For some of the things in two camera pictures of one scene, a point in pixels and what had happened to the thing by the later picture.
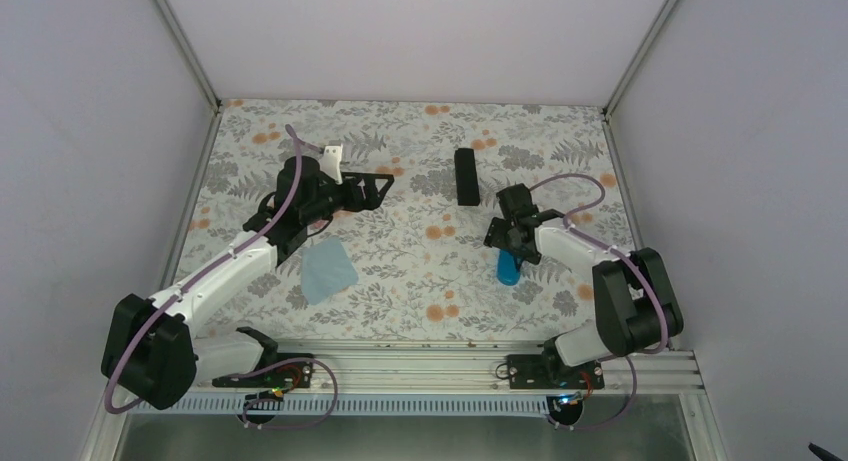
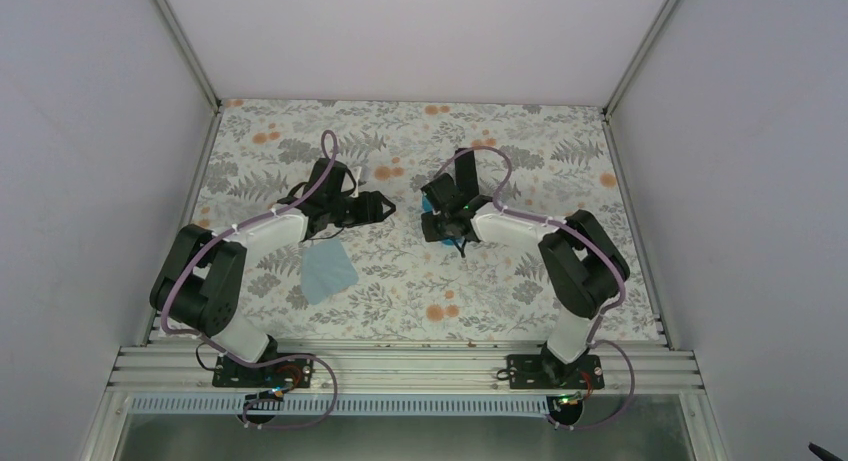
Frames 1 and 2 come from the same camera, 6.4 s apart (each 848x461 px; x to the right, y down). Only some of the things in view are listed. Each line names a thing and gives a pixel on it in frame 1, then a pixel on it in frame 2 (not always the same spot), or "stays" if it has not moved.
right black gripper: x=495 y=236 → x=430 y=233
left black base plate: x=292 y=374 stays
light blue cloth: x=326 y=268 stays
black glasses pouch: x=466 y=177 stays
